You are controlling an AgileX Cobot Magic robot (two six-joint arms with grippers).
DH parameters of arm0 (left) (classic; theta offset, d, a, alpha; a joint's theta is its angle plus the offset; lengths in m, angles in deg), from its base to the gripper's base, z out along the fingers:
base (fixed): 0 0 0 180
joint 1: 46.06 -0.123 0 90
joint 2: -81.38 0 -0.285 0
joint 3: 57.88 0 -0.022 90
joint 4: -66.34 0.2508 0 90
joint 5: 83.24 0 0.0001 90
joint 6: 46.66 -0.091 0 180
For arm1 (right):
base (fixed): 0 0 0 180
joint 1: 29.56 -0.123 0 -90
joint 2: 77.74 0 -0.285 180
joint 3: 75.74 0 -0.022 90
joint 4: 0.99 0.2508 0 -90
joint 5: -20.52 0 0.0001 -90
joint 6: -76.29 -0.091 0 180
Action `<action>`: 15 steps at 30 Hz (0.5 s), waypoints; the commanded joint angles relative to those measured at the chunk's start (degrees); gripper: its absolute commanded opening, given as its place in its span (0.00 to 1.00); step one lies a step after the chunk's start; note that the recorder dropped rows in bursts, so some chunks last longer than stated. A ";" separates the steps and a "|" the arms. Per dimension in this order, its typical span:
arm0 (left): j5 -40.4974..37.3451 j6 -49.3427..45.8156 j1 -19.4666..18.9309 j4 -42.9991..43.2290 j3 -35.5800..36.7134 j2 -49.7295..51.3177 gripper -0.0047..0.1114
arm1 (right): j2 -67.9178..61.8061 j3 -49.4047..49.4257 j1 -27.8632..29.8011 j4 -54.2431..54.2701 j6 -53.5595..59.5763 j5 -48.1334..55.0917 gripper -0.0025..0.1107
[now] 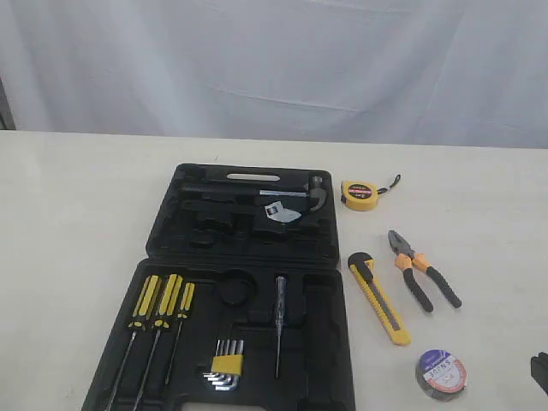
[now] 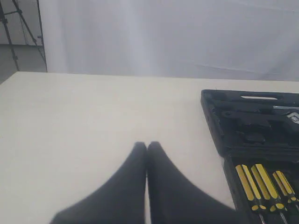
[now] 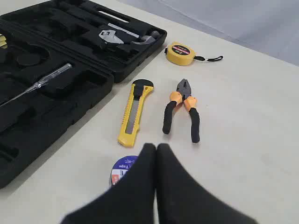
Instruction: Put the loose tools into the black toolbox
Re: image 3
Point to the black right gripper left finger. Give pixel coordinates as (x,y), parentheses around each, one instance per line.
(129,201)

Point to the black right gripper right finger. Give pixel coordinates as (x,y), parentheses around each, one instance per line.
(181,200)

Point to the PVC insulating tape roll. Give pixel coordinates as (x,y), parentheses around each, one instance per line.
(120,168)

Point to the orange black pliers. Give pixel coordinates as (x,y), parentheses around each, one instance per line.
(183,95)

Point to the yellow utility knife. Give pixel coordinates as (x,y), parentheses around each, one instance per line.
(140,88)

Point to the yellow tape measure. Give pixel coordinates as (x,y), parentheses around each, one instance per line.
(183,55)

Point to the black plastic tool case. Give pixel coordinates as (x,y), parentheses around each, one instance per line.
(42,38)

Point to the clear voltage tester screwdriver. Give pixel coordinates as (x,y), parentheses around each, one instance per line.
(42,82)

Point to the claw hammer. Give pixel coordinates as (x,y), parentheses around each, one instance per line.
(142,40)

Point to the silver adjustable wrench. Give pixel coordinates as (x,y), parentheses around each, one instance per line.
(109,36)

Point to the middle yellow black screwdriver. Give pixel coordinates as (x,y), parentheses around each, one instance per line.
(3,44)

